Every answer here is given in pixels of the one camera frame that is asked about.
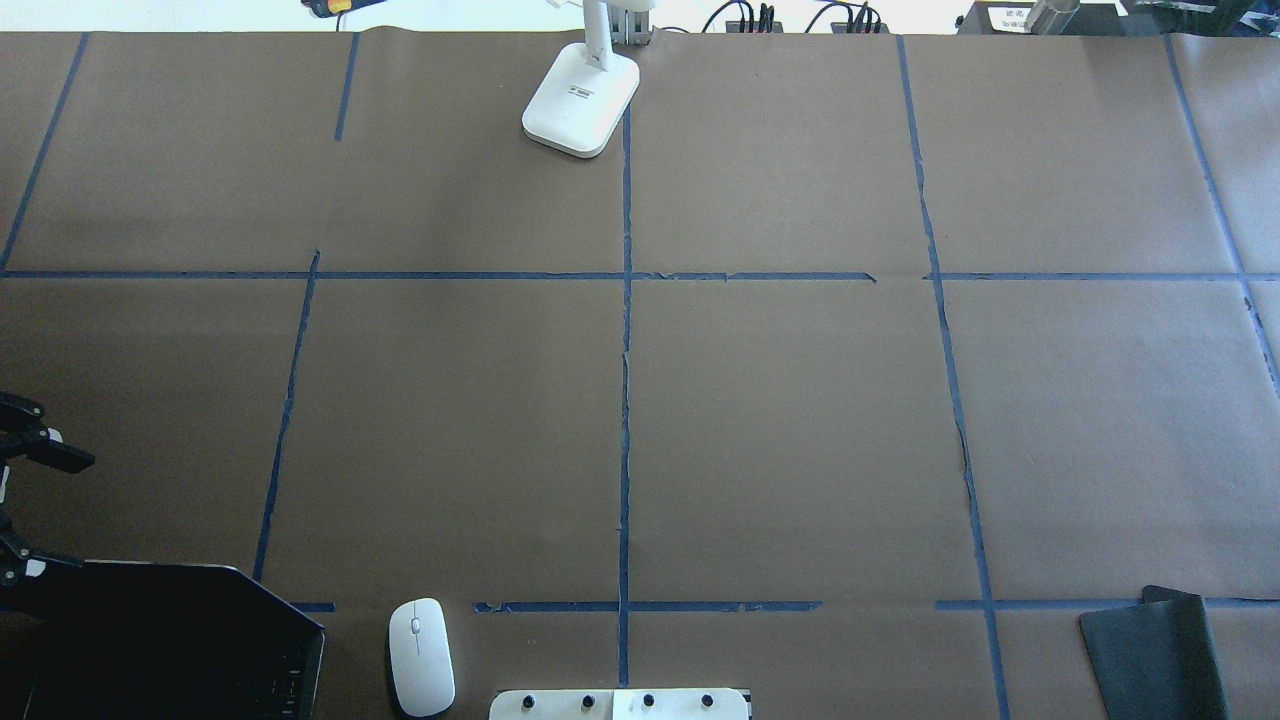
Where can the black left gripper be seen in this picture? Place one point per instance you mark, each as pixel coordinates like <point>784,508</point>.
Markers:
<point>38,446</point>

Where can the grey laptop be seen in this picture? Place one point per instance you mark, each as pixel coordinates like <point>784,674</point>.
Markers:
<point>150,640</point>

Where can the white computer mouse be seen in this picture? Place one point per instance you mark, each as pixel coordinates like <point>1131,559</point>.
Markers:
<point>420,659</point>

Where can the black mouse pad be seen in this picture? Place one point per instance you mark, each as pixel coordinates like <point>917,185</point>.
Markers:
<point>1156,659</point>

